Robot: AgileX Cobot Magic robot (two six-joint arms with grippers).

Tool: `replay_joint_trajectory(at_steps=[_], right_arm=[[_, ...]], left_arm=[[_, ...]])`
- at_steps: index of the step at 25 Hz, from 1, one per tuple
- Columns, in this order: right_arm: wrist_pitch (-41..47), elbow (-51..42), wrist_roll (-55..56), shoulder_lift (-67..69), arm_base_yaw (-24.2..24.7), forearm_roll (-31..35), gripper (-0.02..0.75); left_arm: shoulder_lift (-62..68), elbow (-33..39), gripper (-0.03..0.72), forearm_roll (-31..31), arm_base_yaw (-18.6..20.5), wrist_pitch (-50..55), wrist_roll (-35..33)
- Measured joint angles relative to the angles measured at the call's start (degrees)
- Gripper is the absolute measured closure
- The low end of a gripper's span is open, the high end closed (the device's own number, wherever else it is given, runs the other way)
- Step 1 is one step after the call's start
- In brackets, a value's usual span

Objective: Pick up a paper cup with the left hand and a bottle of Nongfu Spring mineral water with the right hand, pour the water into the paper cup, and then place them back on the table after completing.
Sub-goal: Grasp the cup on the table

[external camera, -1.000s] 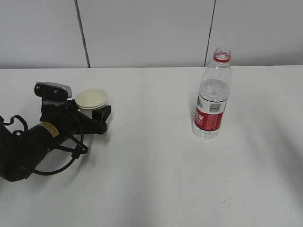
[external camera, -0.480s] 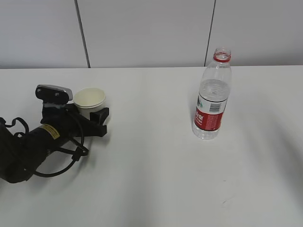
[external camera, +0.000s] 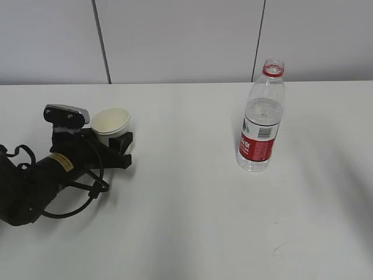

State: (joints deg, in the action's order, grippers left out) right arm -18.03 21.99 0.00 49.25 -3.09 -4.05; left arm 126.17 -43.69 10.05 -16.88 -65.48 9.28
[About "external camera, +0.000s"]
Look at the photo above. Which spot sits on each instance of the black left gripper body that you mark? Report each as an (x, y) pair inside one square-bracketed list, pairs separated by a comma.
[(76, 151)]

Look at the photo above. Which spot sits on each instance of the clear water bottle red label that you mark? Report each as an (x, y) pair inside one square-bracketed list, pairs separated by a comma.
[(262, 117)]

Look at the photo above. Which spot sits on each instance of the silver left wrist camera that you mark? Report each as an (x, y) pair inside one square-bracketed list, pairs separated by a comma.
[(64, 116)]

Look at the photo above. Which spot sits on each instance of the white paper cup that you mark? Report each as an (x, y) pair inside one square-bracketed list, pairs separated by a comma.
[(111, 123)]

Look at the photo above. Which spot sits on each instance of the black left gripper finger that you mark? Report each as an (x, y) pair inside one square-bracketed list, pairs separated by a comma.
[(122, 144)]

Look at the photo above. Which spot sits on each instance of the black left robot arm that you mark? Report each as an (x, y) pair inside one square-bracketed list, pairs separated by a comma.
[(27, 188)]

